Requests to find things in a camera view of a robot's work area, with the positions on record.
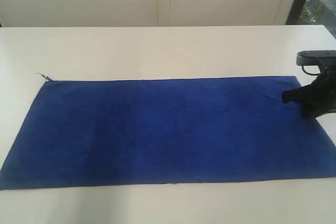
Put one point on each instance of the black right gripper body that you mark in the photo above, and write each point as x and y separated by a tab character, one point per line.
324	85

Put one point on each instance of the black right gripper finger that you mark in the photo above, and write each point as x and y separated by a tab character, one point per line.
315	110
304	94

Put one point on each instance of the blue towel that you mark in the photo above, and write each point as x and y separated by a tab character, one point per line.
125	132

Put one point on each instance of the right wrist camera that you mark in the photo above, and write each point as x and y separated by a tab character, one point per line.
321	58

